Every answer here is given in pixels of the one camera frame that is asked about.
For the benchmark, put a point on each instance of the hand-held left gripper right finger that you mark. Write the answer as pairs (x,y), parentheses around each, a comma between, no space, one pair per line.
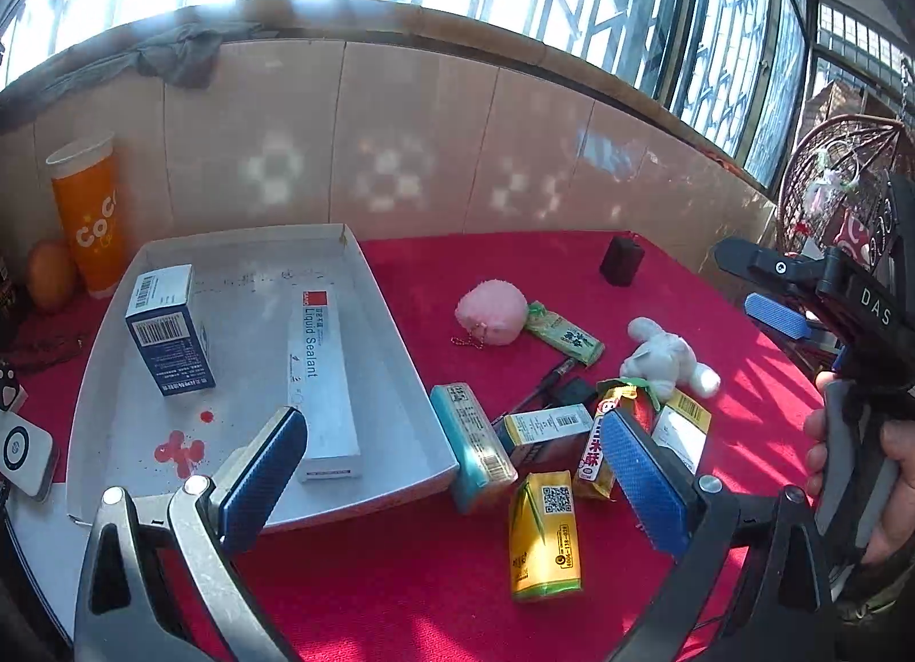
(643,483)

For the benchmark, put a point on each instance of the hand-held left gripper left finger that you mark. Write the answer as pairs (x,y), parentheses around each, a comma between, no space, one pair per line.
(264,476)

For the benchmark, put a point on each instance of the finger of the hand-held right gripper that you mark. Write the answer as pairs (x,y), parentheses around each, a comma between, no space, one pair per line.
(768,268)
(775,317)

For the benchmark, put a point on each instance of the red white snack packet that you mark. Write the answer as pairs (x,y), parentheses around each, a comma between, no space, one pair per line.
(592,462)

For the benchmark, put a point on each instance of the white box with yellow end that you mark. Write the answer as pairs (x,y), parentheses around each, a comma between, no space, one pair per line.
(683,429)

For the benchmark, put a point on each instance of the red chili plush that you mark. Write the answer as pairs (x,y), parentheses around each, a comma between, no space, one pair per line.
(640,408)

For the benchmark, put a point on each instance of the yellow white medicine box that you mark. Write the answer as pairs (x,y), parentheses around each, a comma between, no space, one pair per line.
(547,429)

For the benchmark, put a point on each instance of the yellow drink carton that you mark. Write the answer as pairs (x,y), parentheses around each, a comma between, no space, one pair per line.
(543,540)

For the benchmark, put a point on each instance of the white plush bunny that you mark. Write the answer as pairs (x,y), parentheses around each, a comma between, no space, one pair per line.
(665,361)

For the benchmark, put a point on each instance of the white cardboard tray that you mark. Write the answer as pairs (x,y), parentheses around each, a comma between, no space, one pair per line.
(250,347)

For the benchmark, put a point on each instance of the green snack packet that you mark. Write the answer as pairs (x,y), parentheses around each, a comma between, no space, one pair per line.
(568,336)

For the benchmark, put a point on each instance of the teal box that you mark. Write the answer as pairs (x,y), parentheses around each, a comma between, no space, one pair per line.
(472,447)

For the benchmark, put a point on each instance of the pink plush ball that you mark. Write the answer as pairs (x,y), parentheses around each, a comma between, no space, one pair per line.
(493,311)

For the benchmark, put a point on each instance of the person's right hand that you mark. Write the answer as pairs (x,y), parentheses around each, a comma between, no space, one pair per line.
(901,476)

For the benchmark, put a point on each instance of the red cushion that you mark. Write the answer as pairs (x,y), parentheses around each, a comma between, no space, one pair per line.
(852,236)

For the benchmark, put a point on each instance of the wicker hanging chair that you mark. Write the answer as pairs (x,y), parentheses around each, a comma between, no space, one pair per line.
(808,168)

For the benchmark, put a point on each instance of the long white sealant box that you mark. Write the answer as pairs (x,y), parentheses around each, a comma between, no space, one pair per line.
(322,383)

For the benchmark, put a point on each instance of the black pen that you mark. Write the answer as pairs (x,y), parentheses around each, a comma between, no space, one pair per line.
(550,379)

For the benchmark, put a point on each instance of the black charger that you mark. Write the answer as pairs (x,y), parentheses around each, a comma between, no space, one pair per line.
(622,261)

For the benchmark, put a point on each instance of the blue medicine box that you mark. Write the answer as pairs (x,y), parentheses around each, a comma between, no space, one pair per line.
(168,340)

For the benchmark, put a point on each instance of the red tablecloth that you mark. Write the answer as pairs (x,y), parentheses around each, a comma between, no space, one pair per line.
(443,583)

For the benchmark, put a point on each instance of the white power bank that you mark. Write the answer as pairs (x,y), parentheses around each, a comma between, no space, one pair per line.
(21,454)

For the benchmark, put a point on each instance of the dark red glasses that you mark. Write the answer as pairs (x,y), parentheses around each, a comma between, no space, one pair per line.
(50,351)

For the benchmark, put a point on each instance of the black white cat figure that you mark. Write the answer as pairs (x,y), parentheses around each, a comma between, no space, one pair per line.
(8,387)

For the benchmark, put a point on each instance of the orange fruit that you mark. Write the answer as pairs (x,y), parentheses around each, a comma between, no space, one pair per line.
(51,276)

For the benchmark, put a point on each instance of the orange paper cup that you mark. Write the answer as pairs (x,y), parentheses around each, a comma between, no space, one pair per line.
(89,218)

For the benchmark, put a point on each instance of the grey cloth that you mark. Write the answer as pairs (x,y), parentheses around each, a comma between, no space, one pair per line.
(182,58)

